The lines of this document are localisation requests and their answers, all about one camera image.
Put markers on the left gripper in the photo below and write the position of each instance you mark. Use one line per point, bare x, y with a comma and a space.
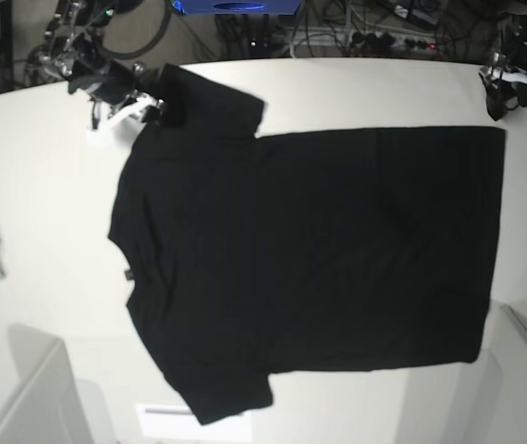
503, 97

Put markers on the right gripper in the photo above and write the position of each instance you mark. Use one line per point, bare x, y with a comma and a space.
84, 67

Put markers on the black T-shirt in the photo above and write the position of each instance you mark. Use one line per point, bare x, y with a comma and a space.
330, 251

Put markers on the blue device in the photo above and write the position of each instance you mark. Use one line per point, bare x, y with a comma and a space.
203, 7

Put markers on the grey partition panel right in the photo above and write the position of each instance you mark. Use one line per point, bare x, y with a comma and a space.
490, 401

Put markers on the grey partition panel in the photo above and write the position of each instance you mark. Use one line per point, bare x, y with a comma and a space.
490, 401
50, 405

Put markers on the white paper label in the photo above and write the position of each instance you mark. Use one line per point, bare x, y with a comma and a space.
179, 423

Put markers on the grey partition panel left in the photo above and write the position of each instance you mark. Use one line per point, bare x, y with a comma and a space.
50, 405

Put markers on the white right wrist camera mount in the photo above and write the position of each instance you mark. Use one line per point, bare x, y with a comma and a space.
121, 123

